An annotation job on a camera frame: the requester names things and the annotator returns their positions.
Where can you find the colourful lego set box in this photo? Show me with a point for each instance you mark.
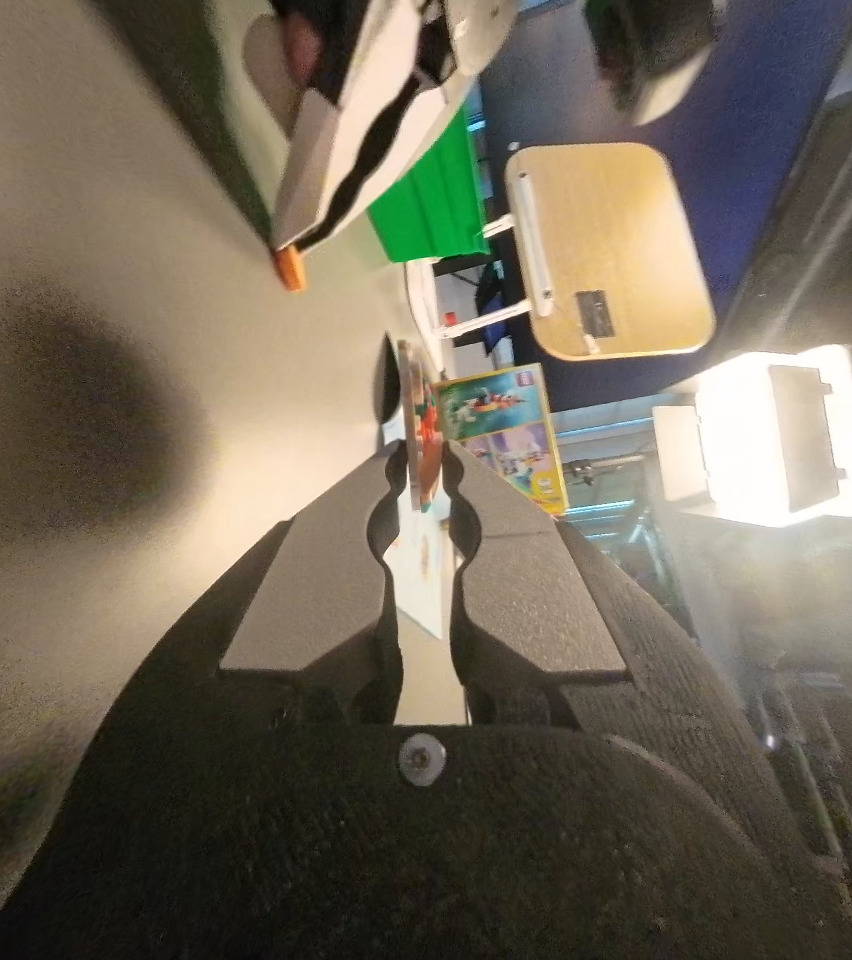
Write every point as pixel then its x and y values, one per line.
pixel 501 435

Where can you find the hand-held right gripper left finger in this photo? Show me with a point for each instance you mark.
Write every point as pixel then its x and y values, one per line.
pixel 306 600

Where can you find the person's left hand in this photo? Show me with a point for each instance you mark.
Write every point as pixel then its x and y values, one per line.
pixel 304 46

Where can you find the green screen cloth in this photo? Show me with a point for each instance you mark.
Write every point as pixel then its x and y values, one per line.
pixel 433 202

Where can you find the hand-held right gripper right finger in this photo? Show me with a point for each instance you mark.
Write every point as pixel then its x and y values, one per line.
pixel 538 600

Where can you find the open instruction booklet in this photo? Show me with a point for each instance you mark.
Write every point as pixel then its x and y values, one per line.
pixel 422 577

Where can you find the wooden side table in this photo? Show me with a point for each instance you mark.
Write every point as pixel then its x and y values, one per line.
pixel 621 240

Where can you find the bright studio light panel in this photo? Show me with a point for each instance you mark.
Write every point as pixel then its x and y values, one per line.
pixel 763 435

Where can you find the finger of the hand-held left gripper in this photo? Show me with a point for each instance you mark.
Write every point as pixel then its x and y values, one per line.
pixel 418 127
pixel 321 165

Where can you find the black and white round object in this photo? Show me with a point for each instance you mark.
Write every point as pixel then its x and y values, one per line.
pixel 651 60

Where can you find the round colourful lego model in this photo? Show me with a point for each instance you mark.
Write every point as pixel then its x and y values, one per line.
pixel 422 435

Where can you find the orange curved lego piece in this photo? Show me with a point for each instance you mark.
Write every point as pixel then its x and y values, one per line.
pixel 291 268

